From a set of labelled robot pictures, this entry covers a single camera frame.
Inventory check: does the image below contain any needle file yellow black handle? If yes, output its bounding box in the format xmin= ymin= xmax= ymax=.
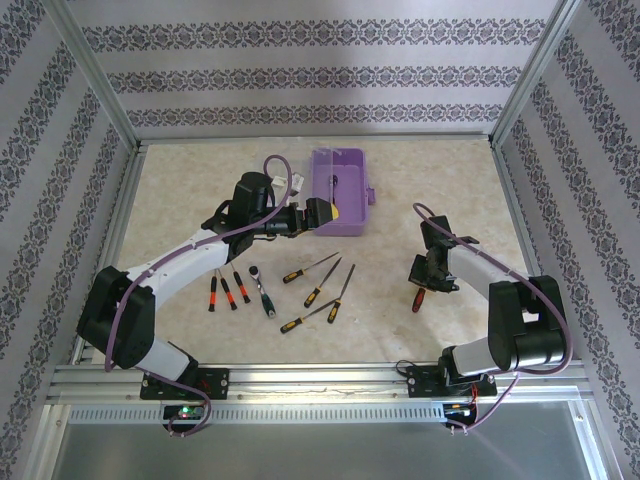
xmin=303 ymin=256 xmax=344 ymax=309
xmin=327 ymin=263 xmax=356 ymax=324
xmin=279 ymin=298 xmax=341 ymax=335
xmin=282 ymin=251 xmax=340 ymax=285

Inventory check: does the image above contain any ratchet wrench green black handle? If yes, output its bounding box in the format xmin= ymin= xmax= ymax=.
xmin=248 ymin=265 xmax=279 ymax=319

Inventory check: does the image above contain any grey metal sheet panel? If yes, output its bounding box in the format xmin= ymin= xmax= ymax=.
xmin=38 ymin=399 xmax=604 ymax=480

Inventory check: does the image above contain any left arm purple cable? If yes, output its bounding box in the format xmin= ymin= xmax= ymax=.
xmin=104 ymin=154 xmax=301 ymax=439

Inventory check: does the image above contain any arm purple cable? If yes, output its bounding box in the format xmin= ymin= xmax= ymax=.
xmin=104 ymin=154 xmax=301 ymax=439
xmin=411 ymin=201 xmax=575 ymax=437

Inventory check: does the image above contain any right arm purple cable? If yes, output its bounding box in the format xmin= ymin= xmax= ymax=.
xmin=411 ymin=201 xmax=575 ymax=437

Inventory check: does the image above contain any aluminium frame side rail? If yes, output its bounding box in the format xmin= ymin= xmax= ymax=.
xmin=492 ymin=139 xmax=571 ymax=362
xmin=69 ymin=142 xmax=149 ymax=366

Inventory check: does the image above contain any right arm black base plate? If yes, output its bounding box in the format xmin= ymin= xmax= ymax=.
xmin=407 ymin=364 xmax=497 ymax=400

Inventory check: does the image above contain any aluminium frame rear rail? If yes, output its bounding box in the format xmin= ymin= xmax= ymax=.
xmin=137 ymin=131 xmax=497 ymax=147

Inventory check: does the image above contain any aluminium frame mounting rail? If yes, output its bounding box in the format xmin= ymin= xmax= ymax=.
xmin=49 ymin=362 xmax=589 ymax=401

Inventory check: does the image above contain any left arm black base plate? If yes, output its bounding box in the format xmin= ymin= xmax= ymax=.
xmin=140 ymin=367 xmax=230 ymax=401

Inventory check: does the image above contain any slotted grey cable duct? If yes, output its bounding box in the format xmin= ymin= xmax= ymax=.
xmin=68 ymin=403 xmax=447 ymax=425

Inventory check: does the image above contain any aluminium frame corner post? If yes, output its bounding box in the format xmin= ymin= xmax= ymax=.
xmin=43 ymin=0 xmax=144 ymax=151
xmin=492 ymin=0 xmax=590 ymax=146

